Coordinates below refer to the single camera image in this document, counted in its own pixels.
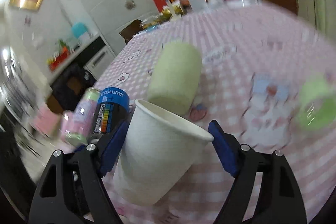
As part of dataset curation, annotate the white paper cup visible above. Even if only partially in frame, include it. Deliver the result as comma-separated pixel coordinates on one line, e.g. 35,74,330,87
113,100,214,206

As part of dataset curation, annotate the clear green-banded plastic cup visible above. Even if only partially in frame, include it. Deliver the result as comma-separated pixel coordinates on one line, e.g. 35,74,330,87
295,76,335,132

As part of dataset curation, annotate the pink green towel bottle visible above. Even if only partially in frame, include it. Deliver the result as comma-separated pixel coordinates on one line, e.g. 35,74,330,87
60,88,101,147

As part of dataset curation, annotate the pink cushioned stool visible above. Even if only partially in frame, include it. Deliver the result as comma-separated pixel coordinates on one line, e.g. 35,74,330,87
30,103,62,138

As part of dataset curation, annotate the black blue cool towel can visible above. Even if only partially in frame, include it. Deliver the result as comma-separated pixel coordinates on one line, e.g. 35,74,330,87
87,87,129,144

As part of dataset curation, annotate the black jacket on chair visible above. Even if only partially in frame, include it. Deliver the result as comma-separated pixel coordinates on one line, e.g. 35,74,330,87
46,64,96,114

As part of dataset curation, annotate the white cabinet counter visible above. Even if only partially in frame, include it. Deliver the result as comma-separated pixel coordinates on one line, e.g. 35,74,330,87
48,34,116,86

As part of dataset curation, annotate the red planter with plant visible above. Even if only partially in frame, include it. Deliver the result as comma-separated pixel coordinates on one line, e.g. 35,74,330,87
47,39,71,72

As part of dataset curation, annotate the pink checkered cartoon tablecloth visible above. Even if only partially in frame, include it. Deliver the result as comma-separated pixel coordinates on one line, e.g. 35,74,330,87
95,4,335,221

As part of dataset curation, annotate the pale green towel roll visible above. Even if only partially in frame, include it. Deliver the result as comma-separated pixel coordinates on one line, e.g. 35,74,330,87
147,42,202,115

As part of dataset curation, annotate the dark chair at far left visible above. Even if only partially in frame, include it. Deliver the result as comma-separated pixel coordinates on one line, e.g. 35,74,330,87
119,19,143,44

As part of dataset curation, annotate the white square container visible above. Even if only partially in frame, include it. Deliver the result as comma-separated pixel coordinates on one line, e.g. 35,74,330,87
189,0,207,12

